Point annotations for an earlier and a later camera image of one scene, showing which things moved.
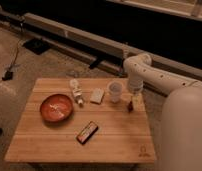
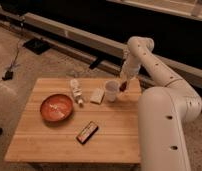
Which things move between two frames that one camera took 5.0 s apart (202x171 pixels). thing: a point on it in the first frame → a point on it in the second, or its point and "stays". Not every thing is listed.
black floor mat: [37, 45] stays
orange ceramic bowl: [57, 108] stays
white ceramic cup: [114, 89] stays
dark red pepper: [130, 106] → [123, 86]
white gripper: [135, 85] → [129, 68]
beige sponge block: [97, 96] stays
